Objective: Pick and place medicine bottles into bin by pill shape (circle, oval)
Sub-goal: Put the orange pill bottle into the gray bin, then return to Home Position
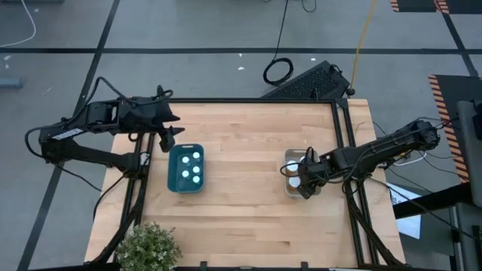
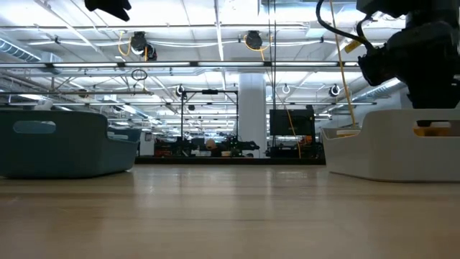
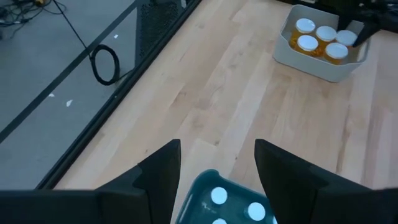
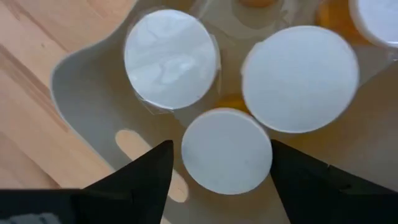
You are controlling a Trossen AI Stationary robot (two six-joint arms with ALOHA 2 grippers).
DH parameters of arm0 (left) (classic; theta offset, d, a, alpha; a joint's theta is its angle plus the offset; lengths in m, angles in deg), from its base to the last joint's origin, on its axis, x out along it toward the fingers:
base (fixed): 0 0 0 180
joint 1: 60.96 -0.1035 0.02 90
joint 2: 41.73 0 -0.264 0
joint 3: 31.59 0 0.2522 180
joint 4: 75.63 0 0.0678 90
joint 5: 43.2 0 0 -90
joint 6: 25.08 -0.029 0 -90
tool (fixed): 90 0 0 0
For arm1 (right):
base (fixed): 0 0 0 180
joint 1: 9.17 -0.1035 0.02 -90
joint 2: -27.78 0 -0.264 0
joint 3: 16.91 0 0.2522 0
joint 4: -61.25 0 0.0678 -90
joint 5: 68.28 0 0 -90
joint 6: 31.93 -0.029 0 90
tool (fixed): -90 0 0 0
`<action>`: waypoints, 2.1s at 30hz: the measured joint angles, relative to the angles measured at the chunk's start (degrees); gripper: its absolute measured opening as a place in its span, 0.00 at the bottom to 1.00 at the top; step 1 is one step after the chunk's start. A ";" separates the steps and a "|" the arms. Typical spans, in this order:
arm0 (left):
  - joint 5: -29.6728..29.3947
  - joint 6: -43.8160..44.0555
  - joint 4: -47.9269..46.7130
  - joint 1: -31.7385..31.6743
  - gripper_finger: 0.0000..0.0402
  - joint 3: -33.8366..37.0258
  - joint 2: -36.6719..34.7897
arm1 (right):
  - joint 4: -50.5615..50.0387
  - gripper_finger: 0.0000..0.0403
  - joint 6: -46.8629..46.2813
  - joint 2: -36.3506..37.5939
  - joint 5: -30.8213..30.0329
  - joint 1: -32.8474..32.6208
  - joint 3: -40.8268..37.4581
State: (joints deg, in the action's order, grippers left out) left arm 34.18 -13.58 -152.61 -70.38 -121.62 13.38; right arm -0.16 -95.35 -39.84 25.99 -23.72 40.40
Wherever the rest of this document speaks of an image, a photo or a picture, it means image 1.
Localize grey metal cart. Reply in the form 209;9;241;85
391;98;482;271

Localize white floor cable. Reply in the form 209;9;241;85
0;0;38;48

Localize green potted plant black pot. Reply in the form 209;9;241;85
114;221;182;271

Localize black hanging cable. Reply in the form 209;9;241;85
262;0;295;87

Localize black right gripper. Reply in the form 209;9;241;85
297;152;337;200

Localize teal plastic bin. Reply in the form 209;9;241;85
166;143;206;194

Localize black aluminium table frame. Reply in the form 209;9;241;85
85;84;407;271

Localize white paper sheet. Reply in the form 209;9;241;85
387;182;423;240

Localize yellow hanging cable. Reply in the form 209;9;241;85
348;0;379;95

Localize black perforated panel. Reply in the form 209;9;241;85
260;59;351;101

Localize black mat hazard-striped edge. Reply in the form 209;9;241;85
428;74;482;185
389;0;482;15

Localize grey plastic bin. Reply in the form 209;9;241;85
283;148;322;199

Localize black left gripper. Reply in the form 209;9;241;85
119;96;186;154

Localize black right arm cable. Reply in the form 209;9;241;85
279;146;316;178

